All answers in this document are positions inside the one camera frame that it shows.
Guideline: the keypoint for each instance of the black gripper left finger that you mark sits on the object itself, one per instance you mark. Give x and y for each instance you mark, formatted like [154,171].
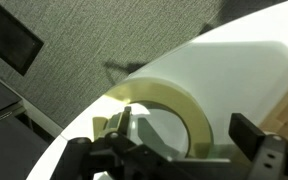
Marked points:
[125,123]

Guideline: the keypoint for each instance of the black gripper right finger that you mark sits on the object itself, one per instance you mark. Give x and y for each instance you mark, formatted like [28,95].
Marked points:
[245,133]

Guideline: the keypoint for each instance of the beige seal tape roll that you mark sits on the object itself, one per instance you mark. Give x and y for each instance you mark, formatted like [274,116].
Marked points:
[174,96]

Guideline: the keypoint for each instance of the black floor panel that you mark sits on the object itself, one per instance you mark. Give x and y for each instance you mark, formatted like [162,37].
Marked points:
[7,36]

